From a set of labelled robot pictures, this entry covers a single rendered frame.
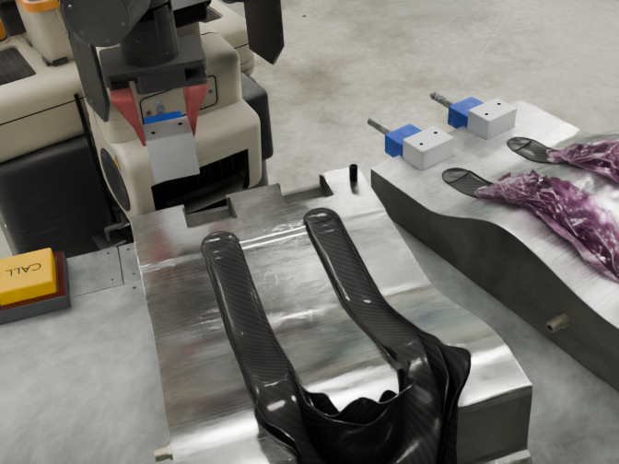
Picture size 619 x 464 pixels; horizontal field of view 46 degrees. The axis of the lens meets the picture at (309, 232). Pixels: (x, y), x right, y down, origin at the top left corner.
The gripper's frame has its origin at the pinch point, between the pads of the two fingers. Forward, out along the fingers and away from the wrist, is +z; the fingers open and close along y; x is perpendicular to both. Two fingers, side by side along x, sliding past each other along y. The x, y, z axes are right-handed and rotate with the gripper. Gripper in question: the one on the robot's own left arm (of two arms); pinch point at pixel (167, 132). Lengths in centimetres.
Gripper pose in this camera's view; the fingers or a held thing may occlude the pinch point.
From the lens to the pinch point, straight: 81.9
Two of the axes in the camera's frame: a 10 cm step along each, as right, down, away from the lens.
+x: -2.9, -5.9, 7.6
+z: 0.5, 7.8, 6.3
